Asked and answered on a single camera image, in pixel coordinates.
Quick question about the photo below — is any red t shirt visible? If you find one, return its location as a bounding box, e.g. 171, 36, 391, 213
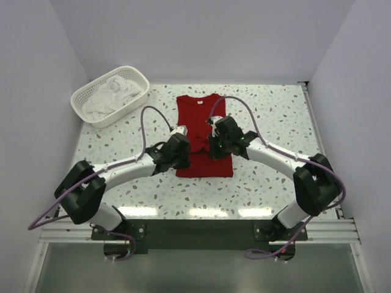
176, 93, 233, 178

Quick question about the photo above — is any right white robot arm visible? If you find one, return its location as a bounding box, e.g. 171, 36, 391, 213
208, 116, 343, 230

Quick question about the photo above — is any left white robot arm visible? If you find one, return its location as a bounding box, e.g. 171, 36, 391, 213
54, 132, 190, 234

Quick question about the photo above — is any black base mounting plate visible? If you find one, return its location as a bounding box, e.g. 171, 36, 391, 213
90, 215, 308, 258

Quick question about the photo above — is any white plastic laundry basket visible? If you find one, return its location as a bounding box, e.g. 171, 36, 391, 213
70, 66, 150, 128

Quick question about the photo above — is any white cloth in basket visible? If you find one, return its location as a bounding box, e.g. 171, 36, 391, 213
82, 75, 141, 121

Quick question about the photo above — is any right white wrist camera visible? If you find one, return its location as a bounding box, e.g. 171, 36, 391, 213
207, 116, 223, 137

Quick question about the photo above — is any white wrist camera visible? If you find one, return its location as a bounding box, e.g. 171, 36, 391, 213
170, 125, 188, 136
207, 116, 223, 137

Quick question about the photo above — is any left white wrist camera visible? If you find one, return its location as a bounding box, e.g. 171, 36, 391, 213
170, 125, 188, 136

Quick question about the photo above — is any aluminium front rail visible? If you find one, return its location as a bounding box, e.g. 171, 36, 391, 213
40, 219, 360, 244

